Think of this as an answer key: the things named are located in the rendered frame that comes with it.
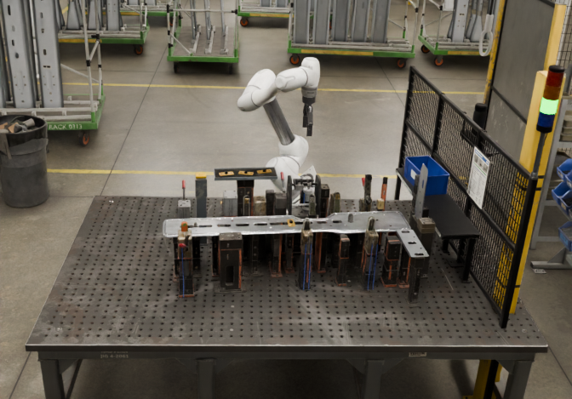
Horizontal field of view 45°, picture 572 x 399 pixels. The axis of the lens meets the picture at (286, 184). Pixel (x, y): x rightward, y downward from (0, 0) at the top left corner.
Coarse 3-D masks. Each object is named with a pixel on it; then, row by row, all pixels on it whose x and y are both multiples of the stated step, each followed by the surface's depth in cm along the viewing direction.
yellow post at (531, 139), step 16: (544, 80) 314; (560, 96) 318; (528, 128) 330; (528, 144) 331; (528, 160) 331; (544, 160) 331; (512, 224) 348; (512, 240) 349; (528, 240) 350; (512, 304) 367; (480, 368) 392; (480, 384) 392
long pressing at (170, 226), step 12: (252, 216) 392; (264, 216) 393; (276, 216) 393; (288, 216) 394; (336, 216) 397; (360, 216) 398; (384, 216) 399; (396, 216) 400; (168, 228) 377; (180, 228) 378; (192, 228) 378; (204, 228) 378; (216, 228) 379; (228, 228) 380; (240, 228) 380; (252, 228) 381; (264, 228) 381; (276, 228) 382; (288, 228) 382; (300, 228) 383; (312, 228) 383; (324, 228) 384; (336, 228) 384; (348, 228) 385; (360, 228) 385; (384, 228) 386; (396, 228) 387; (408, 228) 388
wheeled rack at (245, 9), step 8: (240, 8) 1247; (248, 8) 1277; (256, 8) 1278; (264, 8) 1278; (272, 8) 1259; (280, 8) 1278; (288, 8) 1279; (248, 16) 1254; (256, 16) 1251; (264, 16) 1251; (272, 16) 1250; (280, 16) 1250; (288, 16) 1251; (312, 16) 1252; (240, 24) 1266
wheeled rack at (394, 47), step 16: (416, 16) 1008; (288, 48) 1028; (304, 48) 1028; (320, 48) 1032; (336, 48) 1035; (352, 48) 1037; (368, 48) 1039; (384, 48) 1039; (400, 48) 1037; (400, 64) 1048
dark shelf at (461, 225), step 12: (396, 168) 455; (408, 180) 438; (432, 204) 409; (444, 204) 409; (456, 204) 410; (432, 216) 395; (444, 216) 395; (456, 216) 396; (444, 228) 383; (456, 228) 383; (468, 228) 384
